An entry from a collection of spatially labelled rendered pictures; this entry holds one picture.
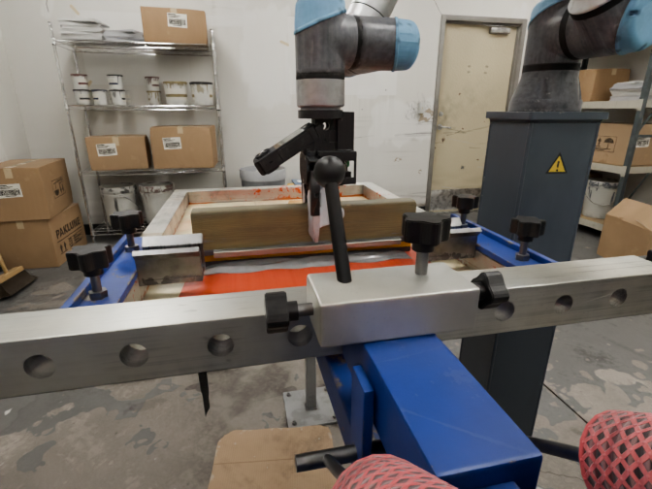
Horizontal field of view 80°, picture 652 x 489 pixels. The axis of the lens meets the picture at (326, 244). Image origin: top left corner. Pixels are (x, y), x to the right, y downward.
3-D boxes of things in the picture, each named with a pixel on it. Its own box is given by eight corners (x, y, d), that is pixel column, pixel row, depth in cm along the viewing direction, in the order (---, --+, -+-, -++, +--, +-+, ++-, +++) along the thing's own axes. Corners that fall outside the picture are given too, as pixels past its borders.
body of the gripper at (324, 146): (356, 188, 63) (358, 110, 59) (304, 191, 61) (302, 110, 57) (343, 180, 70) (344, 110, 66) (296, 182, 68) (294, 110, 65)
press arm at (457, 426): (342, 355, 36) (342, 307, 34) (403, 347, 37) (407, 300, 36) (427, 551, 20) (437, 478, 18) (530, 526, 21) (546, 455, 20)
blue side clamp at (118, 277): (132, 271, 68) (125, 232, 65) (162, 269, 69) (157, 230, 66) (61, 383, 40) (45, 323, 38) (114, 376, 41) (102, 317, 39)
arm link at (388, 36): (391, 27, 69) (332, 23, 65) (426, 13, 59) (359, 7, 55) (389, 76, 71) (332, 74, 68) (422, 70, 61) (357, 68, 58)
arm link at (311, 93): (300, 78, 56) (292, 81, 64) (301, 112, 58) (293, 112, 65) (350, 79, 58) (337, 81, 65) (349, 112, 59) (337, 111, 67)
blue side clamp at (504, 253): (428, 247, 79) (432, 214, 77) (451, 245, 80) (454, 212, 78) (533, 322, 51) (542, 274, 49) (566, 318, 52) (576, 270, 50)
